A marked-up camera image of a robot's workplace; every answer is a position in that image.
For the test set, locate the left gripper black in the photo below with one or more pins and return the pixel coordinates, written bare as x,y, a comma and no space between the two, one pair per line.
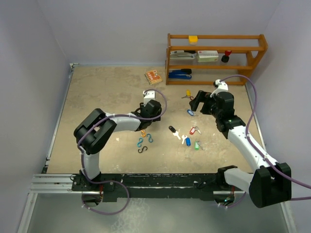
142,106

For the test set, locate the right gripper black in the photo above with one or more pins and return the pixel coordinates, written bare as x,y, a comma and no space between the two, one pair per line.
195,103

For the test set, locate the silver key with blue tag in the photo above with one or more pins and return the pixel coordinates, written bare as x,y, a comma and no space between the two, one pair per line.
191,113

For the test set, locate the silver key with yellow tag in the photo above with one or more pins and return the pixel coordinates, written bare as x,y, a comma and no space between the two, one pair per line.
188,95

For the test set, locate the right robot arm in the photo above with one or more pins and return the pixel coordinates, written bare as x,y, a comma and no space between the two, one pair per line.
267,185

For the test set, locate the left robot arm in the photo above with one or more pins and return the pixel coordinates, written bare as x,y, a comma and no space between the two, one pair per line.
95,130

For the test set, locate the silver key with red tag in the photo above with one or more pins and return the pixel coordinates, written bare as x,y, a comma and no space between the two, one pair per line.
194,129

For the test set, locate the light-blue S carabiner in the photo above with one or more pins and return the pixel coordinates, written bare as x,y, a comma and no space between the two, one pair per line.
149,137

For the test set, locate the orange spiral notebook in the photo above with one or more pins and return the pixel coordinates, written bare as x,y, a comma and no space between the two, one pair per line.
153,77

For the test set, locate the silver key with black tag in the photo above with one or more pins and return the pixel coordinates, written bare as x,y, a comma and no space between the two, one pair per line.
175,132

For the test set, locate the silver key with dark-blue tag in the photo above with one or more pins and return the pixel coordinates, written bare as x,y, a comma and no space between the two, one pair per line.
186,140

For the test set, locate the blue black stapler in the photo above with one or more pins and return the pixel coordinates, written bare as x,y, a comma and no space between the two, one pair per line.
184,74

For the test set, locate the silver key with green tag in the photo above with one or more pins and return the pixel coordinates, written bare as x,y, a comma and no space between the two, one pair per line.
198,145

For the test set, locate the teal S carabiner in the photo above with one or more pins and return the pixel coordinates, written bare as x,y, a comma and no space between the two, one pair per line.
139,143

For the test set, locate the white red box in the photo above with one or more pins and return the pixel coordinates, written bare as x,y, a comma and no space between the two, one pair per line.
207,56

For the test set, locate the red black stamp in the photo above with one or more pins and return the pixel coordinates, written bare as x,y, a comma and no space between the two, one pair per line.
225,57

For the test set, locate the white stapler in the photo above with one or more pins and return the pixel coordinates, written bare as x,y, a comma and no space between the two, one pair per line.
183,54

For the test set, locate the yellow box on shelf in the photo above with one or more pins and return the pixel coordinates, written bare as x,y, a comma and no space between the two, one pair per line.
192,39

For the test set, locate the wooden shelf rack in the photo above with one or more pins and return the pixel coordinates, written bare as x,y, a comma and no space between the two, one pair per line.
241,53

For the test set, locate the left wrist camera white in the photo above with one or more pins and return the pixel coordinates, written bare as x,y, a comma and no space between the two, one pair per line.
148,95

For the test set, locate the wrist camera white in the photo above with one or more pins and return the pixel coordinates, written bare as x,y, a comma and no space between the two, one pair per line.
148,95
220,86

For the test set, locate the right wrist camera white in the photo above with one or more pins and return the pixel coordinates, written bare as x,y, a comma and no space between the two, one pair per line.
220,86

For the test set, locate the black base frame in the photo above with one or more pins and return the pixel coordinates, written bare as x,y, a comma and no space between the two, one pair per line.
112,186

